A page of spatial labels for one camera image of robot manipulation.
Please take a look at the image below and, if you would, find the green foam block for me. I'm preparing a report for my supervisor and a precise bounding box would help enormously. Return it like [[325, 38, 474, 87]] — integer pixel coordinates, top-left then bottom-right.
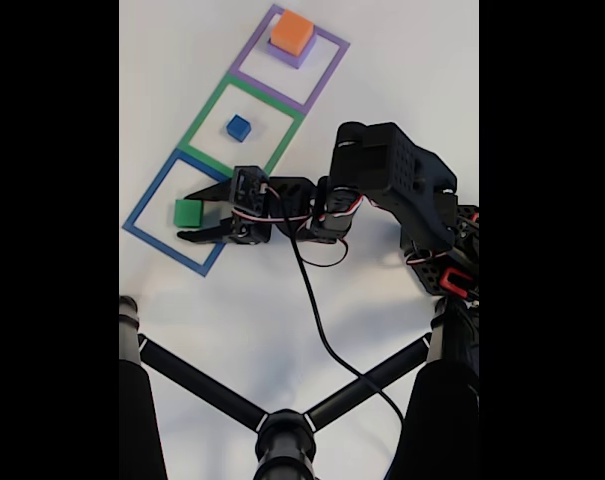
[[173, 199, 205, 230]]

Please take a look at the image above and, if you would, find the small blue cube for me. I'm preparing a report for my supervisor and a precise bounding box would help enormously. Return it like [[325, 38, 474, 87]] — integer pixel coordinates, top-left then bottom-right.
[[226, 114, 252, 142]]

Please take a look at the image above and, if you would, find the purple foam block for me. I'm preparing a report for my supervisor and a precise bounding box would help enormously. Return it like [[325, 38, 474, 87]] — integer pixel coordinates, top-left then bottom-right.
[[266, 35, 318, 70]]

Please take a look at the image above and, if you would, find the orange foam block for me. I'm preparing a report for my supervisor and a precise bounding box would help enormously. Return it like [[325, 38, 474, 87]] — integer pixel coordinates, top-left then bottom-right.
[[270, 9, 316, 55]]

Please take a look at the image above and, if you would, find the red clamp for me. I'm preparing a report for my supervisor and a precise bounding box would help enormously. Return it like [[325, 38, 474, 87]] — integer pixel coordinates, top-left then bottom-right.
[[440, 267, 476, 296]]

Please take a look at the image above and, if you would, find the red white servo cable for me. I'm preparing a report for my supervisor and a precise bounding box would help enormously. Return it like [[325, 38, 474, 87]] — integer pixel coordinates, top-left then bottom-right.
[[230, 192, 367, 225]]

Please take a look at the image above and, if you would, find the gripper camera circuit board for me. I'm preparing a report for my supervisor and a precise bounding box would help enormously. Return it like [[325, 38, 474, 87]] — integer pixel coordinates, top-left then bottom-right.
[[230, 164, 272, 212]]

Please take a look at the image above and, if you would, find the blue square frame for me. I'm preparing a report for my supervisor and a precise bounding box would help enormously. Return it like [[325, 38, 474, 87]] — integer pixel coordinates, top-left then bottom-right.
[[121, 148, 239, 277]]

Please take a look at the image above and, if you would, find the green square frame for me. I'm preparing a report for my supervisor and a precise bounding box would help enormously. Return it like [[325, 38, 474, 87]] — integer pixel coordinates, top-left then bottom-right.
[[175, 73, 304, 194]]

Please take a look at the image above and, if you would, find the purple square frame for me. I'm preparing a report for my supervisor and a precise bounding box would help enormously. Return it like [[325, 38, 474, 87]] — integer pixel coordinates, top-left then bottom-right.
[[229, 3, 352, 115]]

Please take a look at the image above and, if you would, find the black camera tripod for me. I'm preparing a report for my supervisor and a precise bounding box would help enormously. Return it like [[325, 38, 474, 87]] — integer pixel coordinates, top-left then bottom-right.
[[119, 294, 480, 480]]

